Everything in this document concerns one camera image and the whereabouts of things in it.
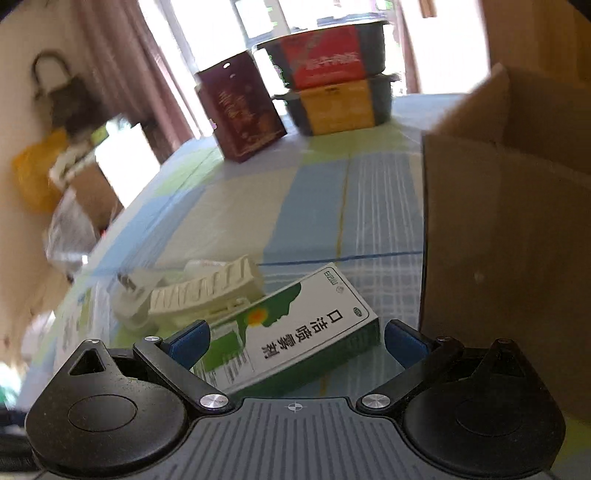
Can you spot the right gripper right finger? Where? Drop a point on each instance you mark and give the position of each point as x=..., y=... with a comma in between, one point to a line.
x=423, y=359

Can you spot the yellow plastic bag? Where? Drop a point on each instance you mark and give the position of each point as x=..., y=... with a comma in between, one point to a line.
x=31, y=172

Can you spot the dark red gift box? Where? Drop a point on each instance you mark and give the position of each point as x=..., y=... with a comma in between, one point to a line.
x=240, y=109

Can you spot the small cardboard box on floor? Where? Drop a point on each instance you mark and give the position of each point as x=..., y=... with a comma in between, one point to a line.
x=96, y=196

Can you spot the large cardboard box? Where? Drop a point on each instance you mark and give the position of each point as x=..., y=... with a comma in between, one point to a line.
x=507, y=233

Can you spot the yellow labelled black food bowl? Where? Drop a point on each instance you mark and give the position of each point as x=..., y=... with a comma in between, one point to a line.
x=341, y=107

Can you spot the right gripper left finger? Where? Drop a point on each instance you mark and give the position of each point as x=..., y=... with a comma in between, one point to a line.
x=170, y=361

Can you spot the silver foil bag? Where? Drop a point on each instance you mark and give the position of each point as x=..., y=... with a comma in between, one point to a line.
x=71, y=236

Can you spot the green white spray box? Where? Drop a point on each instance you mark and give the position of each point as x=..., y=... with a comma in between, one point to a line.
x=290, y=337

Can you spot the checkered tablecloth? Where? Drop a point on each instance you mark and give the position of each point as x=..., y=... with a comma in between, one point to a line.
x=355, y=199

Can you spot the white power adapter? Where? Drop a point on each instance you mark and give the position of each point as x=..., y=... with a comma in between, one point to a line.
x=130, y=298

